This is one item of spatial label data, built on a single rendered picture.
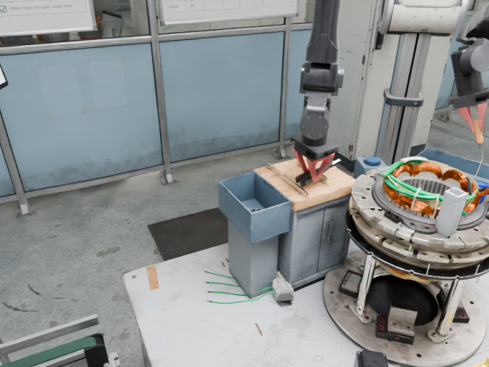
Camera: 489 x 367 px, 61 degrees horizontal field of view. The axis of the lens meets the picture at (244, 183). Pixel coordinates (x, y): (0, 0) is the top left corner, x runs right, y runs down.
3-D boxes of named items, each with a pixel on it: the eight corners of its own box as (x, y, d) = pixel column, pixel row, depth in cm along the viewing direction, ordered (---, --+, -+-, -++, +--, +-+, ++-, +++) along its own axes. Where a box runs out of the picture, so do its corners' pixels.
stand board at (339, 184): (294, 212, 95) (295, 203, 94) (252, 177, 110) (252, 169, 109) (359, 191, 104) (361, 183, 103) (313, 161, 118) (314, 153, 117)
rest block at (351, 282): (363, 280, 108) (364, 274, 107) (356, 293, 104) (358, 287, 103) (347, 274, 110) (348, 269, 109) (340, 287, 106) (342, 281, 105)
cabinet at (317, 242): (288, 295, 108) (295, 212, 96) (252, 254, 123) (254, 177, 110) (346, 270, 117) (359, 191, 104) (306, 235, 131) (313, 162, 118)
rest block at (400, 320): (386, 317, 97) (391, 301, 94) (412, 322, 96) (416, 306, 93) (387, 331, 93) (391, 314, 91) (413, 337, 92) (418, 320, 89)
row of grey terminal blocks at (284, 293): (295, 305, 105) (295, 293, 103) (276, 307, 105) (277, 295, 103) (284, 278, 114) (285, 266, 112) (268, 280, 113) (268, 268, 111)
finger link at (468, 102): (492, 132, 100) (485, 94, 98) (459, 137, 104) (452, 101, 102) (492, 126, 105) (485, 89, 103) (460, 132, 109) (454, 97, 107)
